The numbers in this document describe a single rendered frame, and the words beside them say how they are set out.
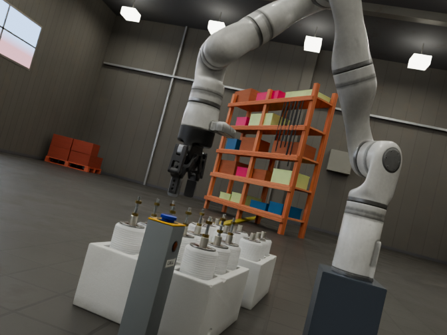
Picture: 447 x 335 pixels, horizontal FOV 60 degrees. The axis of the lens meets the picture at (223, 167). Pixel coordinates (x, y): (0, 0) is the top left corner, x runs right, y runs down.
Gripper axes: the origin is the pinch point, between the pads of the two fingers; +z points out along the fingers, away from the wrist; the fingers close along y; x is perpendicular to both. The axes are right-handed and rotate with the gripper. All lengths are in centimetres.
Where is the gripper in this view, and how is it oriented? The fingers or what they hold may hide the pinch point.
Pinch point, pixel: (181, 194)
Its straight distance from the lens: 82.1
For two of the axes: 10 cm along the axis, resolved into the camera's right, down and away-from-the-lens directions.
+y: -2.6, -0.9, -9.6
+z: -2.5, 9.7, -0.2
